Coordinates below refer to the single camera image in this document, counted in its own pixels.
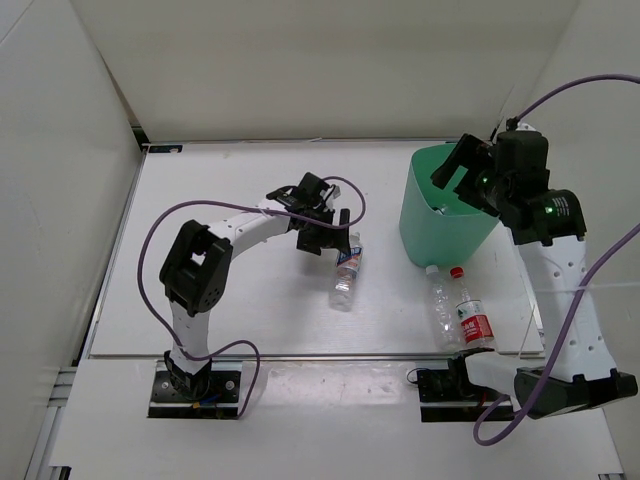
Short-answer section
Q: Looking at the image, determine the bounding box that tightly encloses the aluminium table rail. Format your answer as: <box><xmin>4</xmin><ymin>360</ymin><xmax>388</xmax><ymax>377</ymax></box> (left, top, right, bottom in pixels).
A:
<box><xmin>89</xmin><ymin>352</ymin><xmax>544</xmax><ymax>362</ymax></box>

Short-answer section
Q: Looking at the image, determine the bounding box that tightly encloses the blue label pepsi bottle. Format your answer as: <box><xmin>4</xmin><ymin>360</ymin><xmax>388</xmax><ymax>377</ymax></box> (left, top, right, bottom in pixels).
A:
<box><xmin>433</xmin><ymin>205</ymin><xmax>452</xmax><ymax>215</ymax></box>

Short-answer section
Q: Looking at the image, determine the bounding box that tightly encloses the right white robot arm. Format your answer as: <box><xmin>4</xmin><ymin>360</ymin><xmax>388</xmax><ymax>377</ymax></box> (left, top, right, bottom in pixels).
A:
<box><xmin>431</xmin><ymin>130</ymin><xmax>639</xmax><ymax>419</ymax></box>

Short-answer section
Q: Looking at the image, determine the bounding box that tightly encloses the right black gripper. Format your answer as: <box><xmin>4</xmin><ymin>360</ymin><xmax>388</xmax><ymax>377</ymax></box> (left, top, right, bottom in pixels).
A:
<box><xmin>430</xmin><ymin>135</ymin><xmax>511</xmax><ymax>218</ymax></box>

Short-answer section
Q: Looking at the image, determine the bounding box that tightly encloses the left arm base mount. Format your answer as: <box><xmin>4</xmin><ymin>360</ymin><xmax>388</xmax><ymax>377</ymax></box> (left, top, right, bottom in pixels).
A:
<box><xmin>147</xmin><ymin>361</ymin><xmax>243</xmax><ymax>420</ymax></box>

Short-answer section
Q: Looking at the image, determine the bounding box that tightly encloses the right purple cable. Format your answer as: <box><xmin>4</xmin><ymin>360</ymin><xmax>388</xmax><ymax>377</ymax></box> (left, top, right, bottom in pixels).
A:
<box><xmin>472</xmin><ymin>73</ymin><xmax>640</xmax><ymax>446</ymax></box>

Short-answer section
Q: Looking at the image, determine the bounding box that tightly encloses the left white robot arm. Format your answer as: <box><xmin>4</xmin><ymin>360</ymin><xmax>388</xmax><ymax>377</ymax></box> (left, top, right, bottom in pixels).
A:
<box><xmin>159</xmin><ymin>173</ymin><xmax>350</xmax><ymax>400</ymax></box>

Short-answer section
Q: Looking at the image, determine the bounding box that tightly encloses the orange label water bottle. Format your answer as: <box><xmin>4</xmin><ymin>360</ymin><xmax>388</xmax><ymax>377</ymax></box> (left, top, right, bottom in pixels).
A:
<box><xmin>329</xmin><ymin>232</ymin><xmax>364</xmax><ymax>311</ymax></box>

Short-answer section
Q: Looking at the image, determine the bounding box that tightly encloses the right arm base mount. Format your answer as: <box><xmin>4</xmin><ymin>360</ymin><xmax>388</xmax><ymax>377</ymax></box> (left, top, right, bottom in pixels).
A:
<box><xmin>406</xmin><ymin>366</ymin><xmax>500</xmax><ymax>423</ymax></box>

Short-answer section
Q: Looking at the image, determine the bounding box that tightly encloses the purple cable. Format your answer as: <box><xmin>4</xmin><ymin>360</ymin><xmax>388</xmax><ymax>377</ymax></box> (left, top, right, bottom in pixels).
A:
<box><xmin>138</xmin><ymin>175</ymin><xmax>367</xmax><ymax>419</ymax></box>
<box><xmin>472</xmin><ymin>73</ymin><xmax>640</xmax><ymax>446</ymax></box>

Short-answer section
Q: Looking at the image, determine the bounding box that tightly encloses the clear crushed plastic bottle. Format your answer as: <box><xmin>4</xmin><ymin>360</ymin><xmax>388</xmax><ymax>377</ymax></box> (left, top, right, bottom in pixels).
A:
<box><xmin>425</xmin><ymin>265</ymin><xmax>462</xmax><ymax>352</ymax></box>

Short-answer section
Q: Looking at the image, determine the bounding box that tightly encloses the green plastic bin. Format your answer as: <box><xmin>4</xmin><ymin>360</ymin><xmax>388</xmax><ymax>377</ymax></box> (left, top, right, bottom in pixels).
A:
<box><xmin>399</xmin><ymin>143</ymin><xmax>498</xmax><ymax>267</ymax></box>

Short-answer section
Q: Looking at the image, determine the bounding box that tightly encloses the red label water bottle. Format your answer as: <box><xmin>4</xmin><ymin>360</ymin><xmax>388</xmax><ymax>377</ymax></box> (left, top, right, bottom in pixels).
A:
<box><xmin>450</xmin><ymin>266</ymin><xmax>497</xmax><ymax>349</ymax></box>

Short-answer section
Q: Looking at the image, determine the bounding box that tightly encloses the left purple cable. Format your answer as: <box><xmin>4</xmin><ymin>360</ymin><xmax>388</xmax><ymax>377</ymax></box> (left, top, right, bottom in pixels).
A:
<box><xmin>138</xmin><ymin>175</ymin><xmax>367</xmax><ymax>419</ymax></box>

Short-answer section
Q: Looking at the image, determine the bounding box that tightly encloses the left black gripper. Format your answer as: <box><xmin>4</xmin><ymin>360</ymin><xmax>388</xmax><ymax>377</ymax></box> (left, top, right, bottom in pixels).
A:
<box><xmin>297</xmin><ymin>206</ymin><xmax>350</xmax><ymax>256</ymax></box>

